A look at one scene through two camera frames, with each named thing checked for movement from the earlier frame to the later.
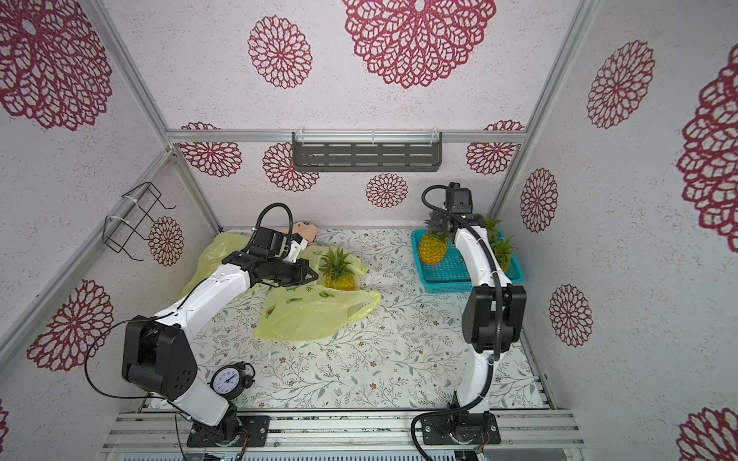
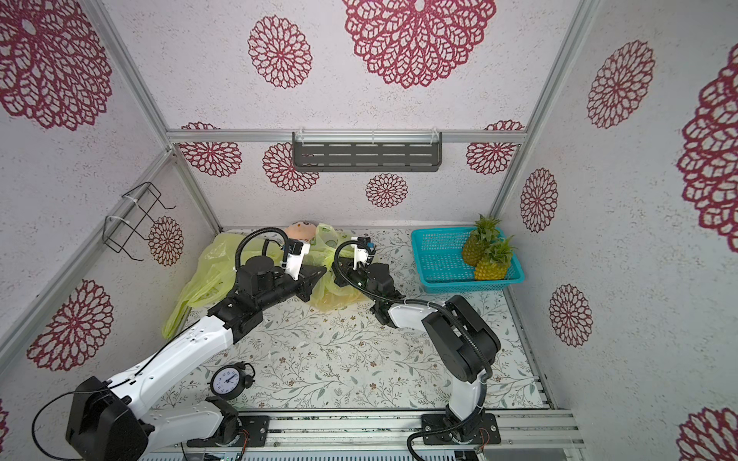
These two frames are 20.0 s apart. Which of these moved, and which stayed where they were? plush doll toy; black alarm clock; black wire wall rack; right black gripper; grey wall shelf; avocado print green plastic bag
Moved: right black gripper; avocado print green plastic bag
Stayed: black alarm clock; plush doll toy; grey wall shelf; black wire wall rack
